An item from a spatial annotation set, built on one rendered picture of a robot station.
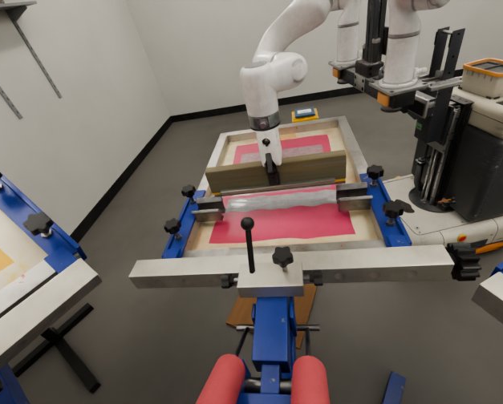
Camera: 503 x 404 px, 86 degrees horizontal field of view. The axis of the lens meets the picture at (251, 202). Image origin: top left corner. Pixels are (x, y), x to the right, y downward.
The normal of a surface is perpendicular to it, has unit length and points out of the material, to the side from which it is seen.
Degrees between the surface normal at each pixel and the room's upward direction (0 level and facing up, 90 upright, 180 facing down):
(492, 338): 0
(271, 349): 0
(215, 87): 90
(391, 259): 0
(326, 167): 91
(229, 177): 91
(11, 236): 32
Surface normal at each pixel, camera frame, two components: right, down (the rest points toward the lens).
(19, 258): 0.26, -0.53
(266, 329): -0.19, -0.77
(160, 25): -0.09, 0.63
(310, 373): 0.06, -1.00
